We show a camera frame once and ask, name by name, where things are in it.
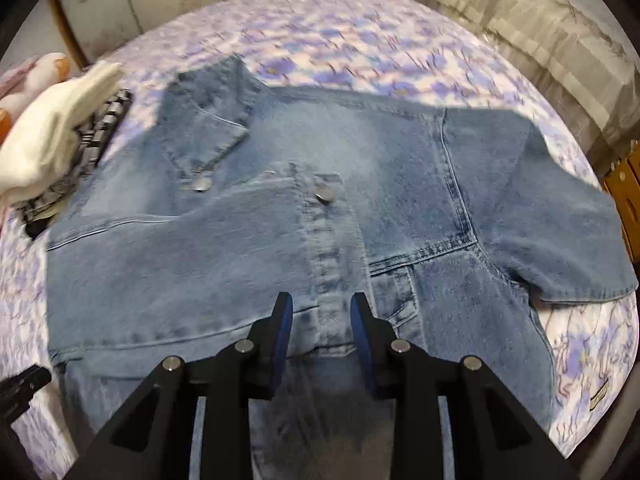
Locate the black white patterned garment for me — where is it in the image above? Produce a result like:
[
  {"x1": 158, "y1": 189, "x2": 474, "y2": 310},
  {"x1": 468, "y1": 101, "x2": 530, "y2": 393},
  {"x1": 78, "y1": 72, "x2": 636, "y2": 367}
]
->
[{"x1": 15, "y1": 87, "x2": 134, "y2": 228}]

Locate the cream folded garment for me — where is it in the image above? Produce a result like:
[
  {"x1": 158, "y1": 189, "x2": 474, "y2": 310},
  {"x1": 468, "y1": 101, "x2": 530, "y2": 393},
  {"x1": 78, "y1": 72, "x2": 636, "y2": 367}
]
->
[{"x1": 0, "y1": 60, "x2": 124, "y2": 206}]

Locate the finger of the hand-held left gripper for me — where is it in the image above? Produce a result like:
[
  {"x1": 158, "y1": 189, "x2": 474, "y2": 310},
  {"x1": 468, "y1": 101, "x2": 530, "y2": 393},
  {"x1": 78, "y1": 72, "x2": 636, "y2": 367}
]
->
[{"x1": 0, "y1": 365, "x2": 52, "y2": 426}]

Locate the wooden drawer cabinet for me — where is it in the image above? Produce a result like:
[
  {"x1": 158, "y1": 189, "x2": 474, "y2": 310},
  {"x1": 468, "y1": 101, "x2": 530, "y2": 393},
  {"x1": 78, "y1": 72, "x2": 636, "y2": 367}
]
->
[{"x1": 602, "y1": 152, "x2": 640, "y2": 263}]

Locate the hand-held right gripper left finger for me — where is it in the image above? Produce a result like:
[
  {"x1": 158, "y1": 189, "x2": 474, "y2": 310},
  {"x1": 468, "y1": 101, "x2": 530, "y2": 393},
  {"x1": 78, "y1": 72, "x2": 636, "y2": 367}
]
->
[{"x1": 82, "y1": 292, "x2": 294, "y2": 480}]

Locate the floral panel wardrobe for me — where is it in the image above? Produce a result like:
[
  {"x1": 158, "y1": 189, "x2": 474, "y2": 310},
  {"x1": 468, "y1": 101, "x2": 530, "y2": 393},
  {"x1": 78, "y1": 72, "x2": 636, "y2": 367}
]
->
[{"x1": 45, "y1": 0, "x2": 326, "y2": 72}]

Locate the pink bear print rolled quilt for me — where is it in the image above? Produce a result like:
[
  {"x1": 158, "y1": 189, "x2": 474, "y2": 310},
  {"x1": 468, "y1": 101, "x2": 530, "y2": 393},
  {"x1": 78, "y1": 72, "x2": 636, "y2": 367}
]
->
[{"x1": 0, "y1": 52, "x2": 71, "y2": 126}]

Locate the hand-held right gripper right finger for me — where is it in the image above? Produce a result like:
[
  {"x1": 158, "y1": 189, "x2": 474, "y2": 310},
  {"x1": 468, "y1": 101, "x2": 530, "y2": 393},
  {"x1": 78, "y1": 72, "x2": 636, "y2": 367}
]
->
[{"x1": 350, "y1": 291, "x2": 566, "y2": 480}]

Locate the olive folded garment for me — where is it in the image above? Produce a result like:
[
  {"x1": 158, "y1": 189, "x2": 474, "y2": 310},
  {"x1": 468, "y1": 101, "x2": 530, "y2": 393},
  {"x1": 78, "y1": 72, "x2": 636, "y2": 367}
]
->
[{"x1": 30, "y1": 200, "x2": 66, "y2": 226}]

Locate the purple cat print blanket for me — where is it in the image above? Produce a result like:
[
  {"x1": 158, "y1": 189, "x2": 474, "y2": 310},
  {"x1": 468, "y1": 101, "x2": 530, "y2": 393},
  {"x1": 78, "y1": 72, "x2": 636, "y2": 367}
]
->
[{"x1": 0, "y1": 0, "x2": 639, "y2": 480}]

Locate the blue denim jacket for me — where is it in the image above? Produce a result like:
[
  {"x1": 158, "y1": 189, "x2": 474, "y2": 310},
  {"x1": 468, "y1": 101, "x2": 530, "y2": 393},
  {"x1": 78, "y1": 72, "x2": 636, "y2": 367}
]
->
[{"x1": 46, "y1": 55, "x2": 640, "y2": 480}]

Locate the beige cloth covered furniture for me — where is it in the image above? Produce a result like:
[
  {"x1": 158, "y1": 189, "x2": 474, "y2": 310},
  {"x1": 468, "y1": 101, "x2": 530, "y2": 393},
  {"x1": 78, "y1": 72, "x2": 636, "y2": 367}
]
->
[{"x1": 404, "y1": 0, "x2": 640, "y2": 161}]

